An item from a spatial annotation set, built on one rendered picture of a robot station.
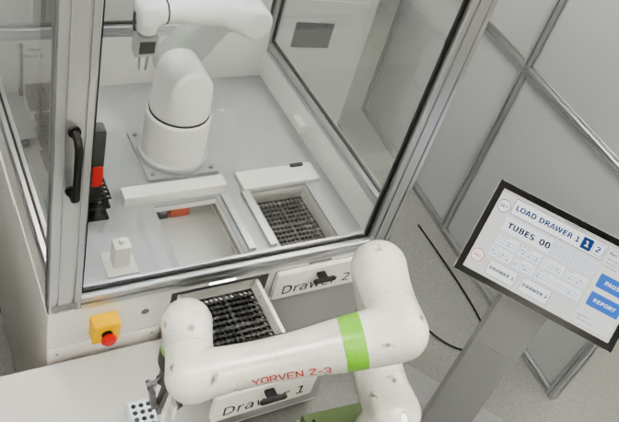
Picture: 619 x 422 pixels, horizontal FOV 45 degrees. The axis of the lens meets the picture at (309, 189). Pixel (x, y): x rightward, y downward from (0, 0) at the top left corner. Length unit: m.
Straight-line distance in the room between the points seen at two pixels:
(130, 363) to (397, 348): 0.87
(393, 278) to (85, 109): 0.71
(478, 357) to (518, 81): 1.30
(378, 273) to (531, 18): 2.04
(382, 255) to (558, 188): 1.80
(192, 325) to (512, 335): 1.35
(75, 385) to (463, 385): 1.42
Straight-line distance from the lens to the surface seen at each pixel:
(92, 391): 2.10
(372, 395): 1.92
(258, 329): 2.10
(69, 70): 1.49
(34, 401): 2.09
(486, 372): 2.80
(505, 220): 2.39
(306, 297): 2.38
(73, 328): 2.07
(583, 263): 2.42
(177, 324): 1.60
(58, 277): 1.91
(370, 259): 1.62
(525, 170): 3.47
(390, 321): 1.53
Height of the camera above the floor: 2.54
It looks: 40 degrees down
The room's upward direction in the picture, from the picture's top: 19 degrees clockwise
